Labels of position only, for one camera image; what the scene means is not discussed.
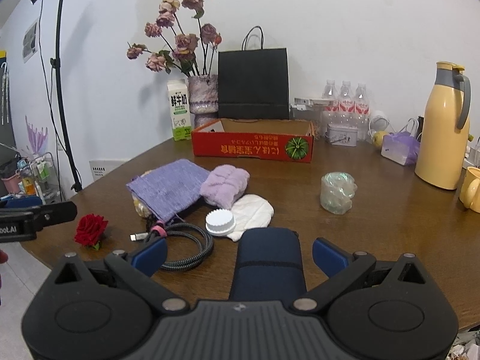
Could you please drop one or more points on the dried rose bouquet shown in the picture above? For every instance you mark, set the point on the dried rose bouquet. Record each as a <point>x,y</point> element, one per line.
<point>192,54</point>

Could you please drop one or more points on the yellow mug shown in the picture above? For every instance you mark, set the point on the yellow mug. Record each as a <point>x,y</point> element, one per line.
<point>470,189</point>

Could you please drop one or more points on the white bottle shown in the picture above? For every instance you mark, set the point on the white bottle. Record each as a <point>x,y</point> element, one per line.
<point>248,212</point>

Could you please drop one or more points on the right water bottle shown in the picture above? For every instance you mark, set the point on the right water bottle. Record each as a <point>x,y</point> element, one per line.
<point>361,111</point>

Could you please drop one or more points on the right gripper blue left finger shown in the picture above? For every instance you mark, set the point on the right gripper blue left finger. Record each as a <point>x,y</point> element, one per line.
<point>150,257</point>

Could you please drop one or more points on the left water bottle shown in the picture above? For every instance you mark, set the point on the left water bottle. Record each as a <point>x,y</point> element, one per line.
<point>329,95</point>

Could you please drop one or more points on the purple woven cloth pouch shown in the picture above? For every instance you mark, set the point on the purple woven cloth pouch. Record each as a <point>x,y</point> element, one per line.
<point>169,189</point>

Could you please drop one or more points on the red artificial rose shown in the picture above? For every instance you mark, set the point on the red artificial rose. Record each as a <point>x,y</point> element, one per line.
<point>90,231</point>

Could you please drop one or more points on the purple tissue pack bag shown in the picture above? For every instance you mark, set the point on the purple tissue pack bag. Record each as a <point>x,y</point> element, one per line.
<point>403,146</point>

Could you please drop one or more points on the red orange cardboard box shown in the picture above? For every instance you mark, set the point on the red orange cardboard box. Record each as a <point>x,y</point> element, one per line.
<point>267,139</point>

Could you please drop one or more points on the purple textured vase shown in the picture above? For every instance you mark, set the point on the purple textured vase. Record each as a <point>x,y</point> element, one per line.
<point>203,98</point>

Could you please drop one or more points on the black paper shopping bag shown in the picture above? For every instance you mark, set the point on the black paper shopping bag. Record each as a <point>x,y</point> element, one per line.
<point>253,82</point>

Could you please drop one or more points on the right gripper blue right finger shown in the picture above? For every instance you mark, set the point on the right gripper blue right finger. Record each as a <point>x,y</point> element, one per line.
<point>329,258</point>

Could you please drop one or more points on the white green milk carton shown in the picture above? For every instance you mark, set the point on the white green milk carton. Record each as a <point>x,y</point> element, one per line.
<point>180,115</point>

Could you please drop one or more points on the yellow thermos jug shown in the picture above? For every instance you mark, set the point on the yellow thermos jug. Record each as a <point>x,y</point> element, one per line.
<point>446,127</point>

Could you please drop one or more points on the water bottle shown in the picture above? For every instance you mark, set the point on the water bottle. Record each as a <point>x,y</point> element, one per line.
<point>346,105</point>
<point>361,111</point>
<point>329,95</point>

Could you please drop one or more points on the middle water bottle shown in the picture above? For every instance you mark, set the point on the middle water bottle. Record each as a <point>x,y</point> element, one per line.
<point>346,105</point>

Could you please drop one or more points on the wire rack with bottles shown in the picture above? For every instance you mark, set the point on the wire rack with bottles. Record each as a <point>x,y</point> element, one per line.
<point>39,176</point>

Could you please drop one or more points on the white small desk fan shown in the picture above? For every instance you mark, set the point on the white small desk fan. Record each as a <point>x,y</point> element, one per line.
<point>378,121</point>

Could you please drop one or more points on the navy blue pouch case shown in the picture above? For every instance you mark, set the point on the navy blue pouch case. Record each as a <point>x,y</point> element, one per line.
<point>268,267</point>

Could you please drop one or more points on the floral tin box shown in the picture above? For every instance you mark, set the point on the floral tin box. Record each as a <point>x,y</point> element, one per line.
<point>341,135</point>

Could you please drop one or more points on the iridescent plastic wrap bundle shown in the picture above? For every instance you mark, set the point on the iridescent plastic wrap bundle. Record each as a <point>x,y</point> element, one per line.
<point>337,191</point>

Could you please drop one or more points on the green yellow apple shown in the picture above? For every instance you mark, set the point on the green yellow apple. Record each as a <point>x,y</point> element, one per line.
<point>378,138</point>

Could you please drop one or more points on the clear food container with lid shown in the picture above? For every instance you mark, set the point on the clear food container with lid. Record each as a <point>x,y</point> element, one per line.
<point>308,113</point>

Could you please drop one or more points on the fluffy lilac towel roll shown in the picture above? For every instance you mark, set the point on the fluffy lilac towel roll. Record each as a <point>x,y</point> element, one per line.
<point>224,185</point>

